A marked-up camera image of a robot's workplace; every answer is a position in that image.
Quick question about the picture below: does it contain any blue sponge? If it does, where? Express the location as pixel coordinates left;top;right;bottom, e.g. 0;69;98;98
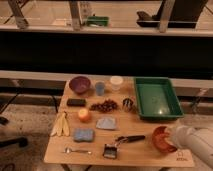
73;128;95;142

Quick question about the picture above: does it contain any purple bowl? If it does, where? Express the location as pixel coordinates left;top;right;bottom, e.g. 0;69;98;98
69;76;91;94

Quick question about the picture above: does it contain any grey blue cloth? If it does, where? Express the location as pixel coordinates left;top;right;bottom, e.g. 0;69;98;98
96;117;116;130

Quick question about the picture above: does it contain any orange apple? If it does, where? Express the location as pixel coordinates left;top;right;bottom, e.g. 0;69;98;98
78;108;91;122

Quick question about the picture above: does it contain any green plastic tray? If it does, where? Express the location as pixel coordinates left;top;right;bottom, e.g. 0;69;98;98
134;77;184;121

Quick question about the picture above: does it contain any bunch of dark grapes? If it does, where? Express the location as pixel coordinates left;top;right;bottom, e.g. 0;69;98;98
90;99;118;113

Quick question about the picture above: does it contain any green box on shelf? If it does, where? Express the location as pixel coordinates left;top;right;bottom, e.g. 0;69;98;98
86;16;109;26

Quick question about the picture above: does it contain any white plastic cup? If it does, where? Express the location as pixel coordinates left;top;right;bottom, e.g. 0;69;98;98
110;76;123;91

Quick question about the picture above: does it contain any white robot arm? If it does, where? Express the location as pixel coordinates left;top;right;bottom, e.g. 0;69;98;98
168;124;213;169

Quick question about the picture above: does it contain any black rectangular block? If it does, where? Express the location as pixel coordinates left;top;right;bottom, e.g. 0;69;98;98
67;98;86;107

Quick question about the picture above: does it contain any small metal cup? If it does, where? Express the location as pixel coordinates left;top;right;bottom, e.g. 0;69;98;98
122;98;134;112

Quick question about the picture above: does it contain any yellow banana bunch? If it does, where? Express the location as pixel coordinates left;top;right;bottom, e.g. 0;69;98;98
51;112;70;136

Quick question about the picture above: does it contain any black object on shelf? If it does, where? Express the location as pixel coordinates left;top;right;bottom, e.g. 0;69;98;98
136;0;208;28

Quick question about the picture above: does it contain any blue cup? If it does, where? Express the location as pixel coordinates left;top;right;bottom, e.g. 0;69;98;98
95;82;105;96

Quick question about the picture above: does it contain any black handled brush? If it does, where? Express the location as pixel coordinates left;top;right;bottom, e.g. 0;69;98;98
103;135;145;159

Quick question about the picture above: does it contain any red bowl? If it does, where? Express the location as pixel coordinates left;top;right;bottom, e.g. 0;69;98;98
152;126;177;154

